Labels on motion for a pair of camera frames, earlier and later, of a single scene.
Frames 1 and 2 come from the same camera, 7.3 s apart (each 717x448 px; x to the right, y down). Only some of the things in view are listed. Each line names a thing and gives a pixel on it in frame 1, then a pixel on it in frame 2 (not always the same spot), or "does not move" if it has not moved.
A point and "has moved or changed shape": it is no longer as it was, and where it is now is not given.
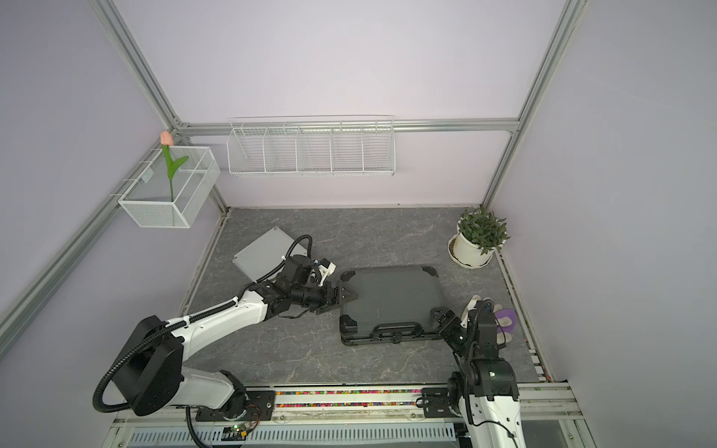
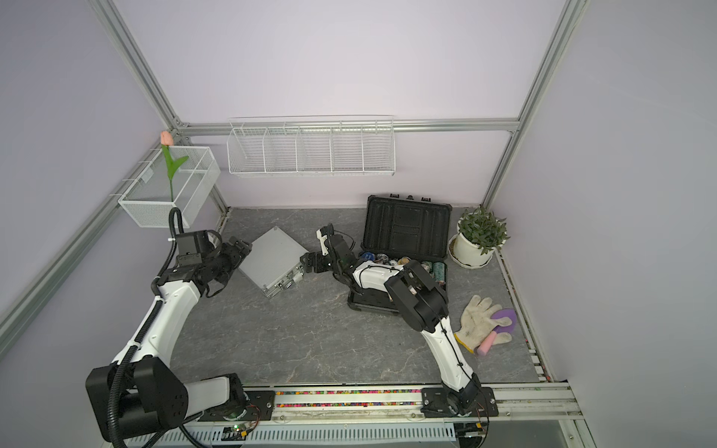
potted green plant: (480, 231) does not move
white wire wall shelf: (355, 146) does not move
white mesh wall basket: (173, 189) does not move
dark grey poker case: (393, 305) has moved or changed shape
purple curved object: (505, 313) does not move
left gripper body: (314, 296) to (226, 260)
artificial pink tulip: (167, 139) does not move
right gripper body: (454, 334) to (331, 267)
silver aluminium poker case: (262, 256) does not move
